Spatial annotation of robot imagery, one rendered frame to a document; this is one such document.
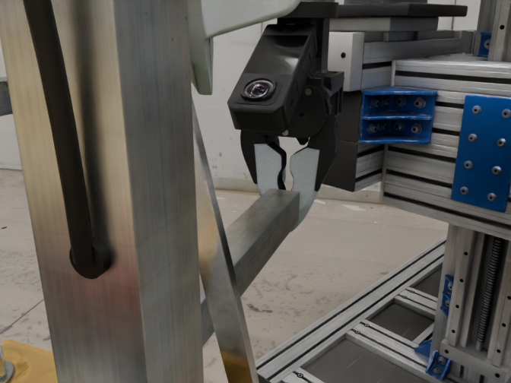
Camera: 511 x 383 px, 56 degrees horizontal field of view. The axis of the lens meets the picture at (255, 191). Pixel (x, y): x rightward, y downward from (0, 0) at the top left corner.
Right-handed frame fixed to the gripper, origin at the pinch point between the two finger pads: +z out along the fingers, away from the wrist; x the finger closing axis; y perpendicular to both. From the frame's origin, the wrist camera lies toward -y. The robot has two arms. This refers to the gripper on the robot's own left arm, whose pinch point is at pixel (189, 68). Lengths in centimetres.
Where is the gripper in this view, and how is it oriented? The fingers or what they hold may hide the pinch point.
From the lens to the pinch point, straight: 25.0
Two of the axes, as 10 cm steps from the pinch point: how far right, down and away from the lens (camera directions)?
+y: 10.0, -0.1, -0.2
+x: 0.1, -3.4, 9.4
